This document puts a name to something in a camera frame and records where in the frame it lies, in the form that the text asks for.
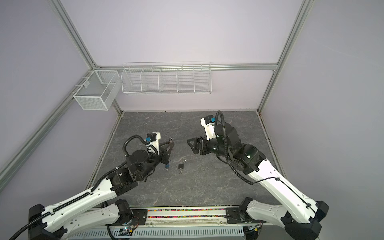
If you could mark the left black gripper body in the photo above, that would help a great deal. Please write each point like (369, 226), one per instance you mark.
(162, 157)

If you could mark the white vented cable duct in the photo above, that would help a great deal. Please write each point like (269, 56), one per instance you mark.
(179, 233)

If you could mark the white mesh box basket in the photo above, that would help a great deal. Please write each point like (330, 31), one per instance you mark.
(99, 90)

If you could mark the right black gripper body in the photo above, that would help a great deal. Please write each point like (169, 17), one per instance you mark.
(212, 147)

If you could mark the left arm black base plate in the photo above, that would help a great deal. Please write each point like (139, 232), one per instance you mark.
(135, 217)

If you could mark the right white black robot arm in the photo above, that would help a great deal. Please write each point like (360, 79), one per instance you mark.
(299, 215)

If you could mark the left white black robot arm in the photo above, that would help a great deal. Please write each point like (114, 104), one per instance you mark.
(138, 166)

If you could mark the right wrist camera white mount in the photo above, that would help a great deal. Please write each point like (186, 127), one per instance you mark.
(208, 123)

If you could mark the white wire shelf basket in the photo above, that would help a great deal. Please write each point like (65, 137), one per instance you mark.
(167, 78)

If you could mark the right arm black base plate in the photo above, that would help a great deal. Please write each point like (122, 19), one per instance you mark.
(238, 216)

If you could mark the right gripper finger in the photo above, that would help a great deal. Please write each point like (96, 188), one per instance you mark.
(193, 145)
(192, 140)

